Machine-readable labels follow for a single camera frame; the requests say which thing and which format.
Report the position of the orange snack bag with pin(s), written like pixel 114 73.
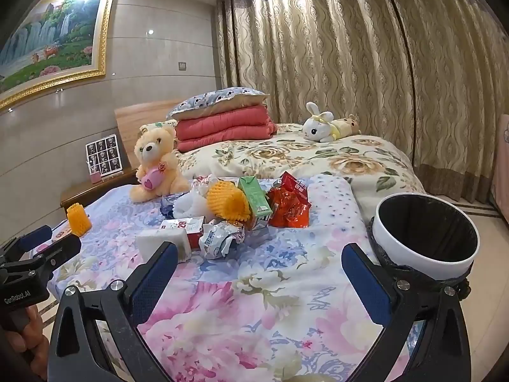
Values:
pixel 288 211

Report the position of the dotted blue pillow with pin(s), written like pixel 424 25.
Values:
pixel 214 99

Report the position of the pink reed diffuser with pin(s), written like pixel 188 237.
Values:
pixel 95 177

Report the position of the yellow foam fruit net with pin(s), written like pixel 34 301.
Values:
pixel 230 203

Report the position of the small floral pillow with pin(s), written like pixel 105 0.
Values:
pixel 159 124

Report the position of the pink blue floral bed sheet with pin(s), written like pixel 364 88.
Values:
pixel 258 298

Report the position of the folded red quilt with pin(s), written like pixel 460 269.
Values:
pixel 222 127

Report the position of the white trash bin black bag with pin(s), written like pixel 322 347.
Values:
pixel 429 223

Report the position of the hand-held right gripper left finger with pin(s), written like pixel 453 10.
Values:
pixel 155 282

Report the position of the wooden nightstand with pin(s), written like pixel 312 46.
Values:
pixel 87 193

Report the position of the red snack packet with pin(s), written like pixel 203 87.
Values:
pixel 292 183

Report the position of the wooden headboard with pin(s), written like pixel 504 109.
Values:
pixel 127 127

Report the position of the silver wrapper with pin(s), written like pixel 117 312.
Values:
pixel 218 240

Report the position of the beige teddy bear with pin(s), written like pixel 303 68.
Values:
pixel 153 151

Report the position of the cream floral duvet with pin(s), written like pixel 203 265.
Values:
pixel 318 155

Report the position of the person's left hand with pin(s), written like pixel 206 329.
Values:
pixel 37 346

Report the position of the blue wrapper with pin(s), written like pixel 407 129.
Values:
pixel 166 209

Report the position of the red and white box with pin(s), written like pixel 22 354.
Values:
pixel 185 226

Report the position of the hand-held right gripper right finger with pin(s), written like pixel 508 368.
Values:
pixel 366 286

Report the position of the brown bear plush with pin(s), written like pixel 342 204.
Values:
pixel 350 125

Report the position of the white foam block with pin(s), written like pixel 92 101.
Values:
pixel 159 240

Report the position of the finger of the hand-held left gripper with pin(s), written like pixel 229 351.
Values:
pixel 35 236
pixel 59 248

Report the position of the pink heart print cloth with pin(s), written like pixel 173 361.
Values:
pixel 502 159

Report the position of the beige patterned curtain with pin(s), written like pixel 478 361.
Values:
pixel 338 47

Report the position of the green drink carton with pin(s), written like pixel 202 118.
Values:
pixel 254 197

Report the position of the gold framed landscape painting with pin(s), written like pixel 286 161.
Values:
pixel 51 28

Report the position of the white rabbit plush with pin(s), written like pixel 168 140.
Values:
pixel 318 127

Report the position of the photo collage frame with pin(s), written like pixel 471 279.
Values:
pixel 101 155

